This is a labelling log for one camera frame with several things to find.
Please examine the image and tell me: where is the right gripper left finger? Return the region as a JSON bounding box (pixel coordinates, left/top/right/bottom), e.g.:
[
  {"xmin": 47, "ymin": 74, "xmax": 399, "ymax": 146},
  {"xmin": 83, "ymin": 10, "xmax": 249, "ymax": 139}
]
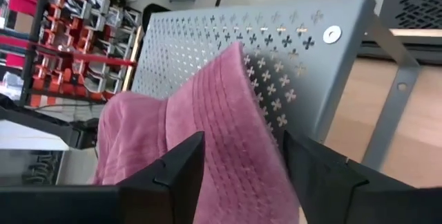
[{"xmin": 117, "ymin": 130, "xmax": 206, "ymax": 224}]

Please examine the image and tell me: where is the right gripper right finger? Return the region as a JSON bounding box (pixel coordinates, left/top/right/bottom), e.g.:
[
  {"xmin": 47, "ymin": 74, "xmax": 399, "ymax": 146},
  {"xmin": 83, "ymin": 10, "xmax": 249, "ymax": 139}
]
[{"xmin": 282, "ymin": 131, "xmax": 415, "ymax": 224}]

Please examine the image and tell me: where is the maroon bucket hat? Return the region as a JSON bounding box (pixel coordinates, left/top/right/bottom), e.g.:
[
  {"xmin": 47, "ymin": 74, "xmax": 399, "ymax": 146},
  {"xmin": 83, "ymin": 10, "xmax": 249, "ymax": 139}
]
[{"xmin": 92, "ymin": 40, "xmax": 302, "ymax": 224}]

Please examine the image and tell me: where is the grey perforated metal shelf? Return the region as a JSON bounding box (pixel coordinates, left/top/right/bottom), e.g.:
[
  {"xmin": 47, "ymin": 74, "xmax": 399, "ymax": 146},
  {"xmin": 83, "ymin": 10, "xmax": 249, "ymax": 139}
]
[{"xmin": 130, "ymin": 0, "xmax": 421, "ymax": 173}]

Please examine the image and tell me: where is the rack with red bins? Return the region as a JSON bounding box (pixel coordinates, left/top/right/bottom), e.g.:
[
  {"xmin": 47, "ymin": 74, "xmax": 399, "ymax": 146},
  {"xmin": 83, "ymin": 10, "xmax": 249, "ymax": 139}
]
[{"xmin": 0, "ymin": 0, "xmax": 142, "ymax": 109}]

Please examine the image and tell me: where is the black perforated metal box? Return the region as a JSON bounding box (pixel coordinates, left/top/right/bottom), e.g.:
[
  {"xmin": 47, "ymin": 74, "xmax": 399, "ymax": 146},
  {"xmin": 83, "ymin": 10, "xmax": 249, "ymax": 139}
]
[{"xmin": 378, "ymin": 0, "xmax": 442, "ymax": 30}]

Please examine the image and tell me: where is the black aluminium table frame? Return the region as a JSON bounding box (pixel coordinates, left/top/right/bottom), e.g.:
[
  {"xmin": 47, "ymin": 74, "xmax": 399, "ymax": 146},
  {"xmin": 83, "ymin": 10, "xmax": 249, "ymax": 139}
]
[{"xmin": 357, "ymin": 36, "xmax": 442, "ymax": 61}]

